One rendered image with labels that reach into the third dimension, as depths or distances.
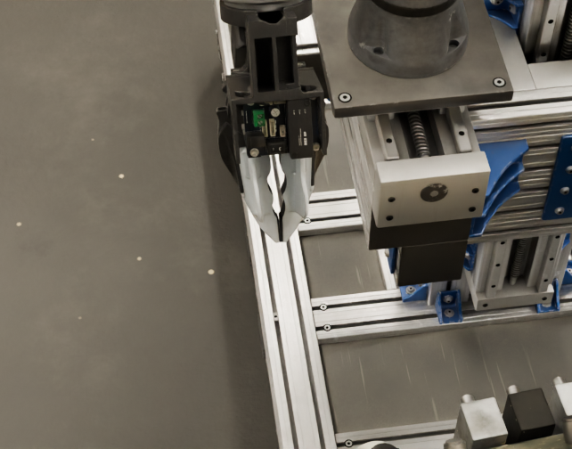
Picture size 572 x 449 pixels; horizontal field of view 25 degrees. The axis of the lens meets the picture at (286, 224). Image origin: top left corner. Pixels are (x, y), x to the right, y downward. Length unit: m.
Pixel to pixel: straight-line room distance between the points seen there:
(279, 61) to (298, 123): 0.05
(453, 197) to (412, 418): 0.75
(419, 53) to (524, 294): 0.77
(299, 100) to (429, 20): 0.60
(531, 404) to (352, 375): 0.70
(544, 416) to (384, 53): 0.49
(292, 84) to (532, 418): 0.77
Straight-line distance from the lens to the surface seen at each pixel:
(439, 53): 1.59
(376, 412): 2.27
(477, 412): 1.65
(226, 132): 1.05
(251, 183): 1.06
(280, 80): 1.00
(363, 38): 1.60
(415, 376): 2.32
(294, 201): 1.08
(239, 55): 1.05
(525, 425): 1.65
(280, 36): 0.97
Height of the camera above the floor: 2.18
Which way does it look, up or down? 52 degrees down
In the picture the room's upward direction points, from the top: straight up
